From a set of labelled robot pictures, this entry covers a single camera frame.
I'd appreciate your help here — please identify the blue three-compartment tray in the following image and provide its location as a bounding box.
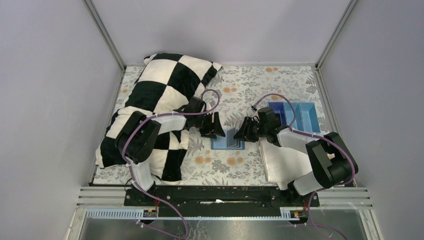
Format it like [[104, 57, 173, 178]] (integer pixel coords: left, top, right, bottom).
[[268, 101, 321, 133]]

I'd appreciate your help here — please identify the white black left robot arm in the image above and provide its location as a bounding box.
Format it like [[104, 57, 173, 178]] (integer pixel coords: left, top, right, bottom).
[[114, 96, 226, 194]]

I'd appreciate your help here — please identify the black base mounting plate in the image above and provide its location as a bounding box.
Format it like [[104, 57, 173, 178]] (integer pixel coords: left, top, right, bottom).
[[124, 185, 320, 218]]

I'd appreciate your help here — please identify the floral table cloth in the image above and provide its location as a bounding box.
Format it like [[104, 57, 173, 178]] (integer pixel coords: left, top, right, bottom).
[[93, 65, 346, 187]]

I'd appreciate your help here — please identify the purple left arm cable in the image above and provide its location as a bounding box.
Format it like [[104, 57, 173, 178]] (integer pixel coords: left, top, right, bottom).
[[121, 88, 222, 240]]

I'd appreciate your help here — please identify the blue card holder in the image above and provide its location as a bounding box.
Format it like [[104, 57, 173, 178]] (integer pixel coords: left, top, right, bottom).
[[210, 128, 245, 150]]

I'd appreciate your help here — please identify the aluminium frame rail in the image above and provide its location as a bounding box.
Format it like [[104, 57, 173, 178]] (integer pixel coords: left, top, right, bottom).
[[69, 185, 382, 240]]

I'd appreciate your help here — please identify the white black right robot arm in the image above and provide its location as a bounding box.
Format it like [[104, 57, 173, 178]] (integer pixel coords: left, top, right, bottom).
[[233, 107, 359, 196]]

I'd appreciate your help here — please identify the white folded towel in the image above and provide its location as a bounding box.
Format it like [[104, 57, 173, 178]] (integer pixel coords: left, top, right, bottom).
[[259, 138, 312, 191]]

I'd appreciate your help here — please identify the black white checkered pillow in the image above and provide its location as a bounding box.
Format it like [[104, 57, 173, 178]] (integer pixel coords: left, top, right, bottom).
[[95, 53, 222, 185]]

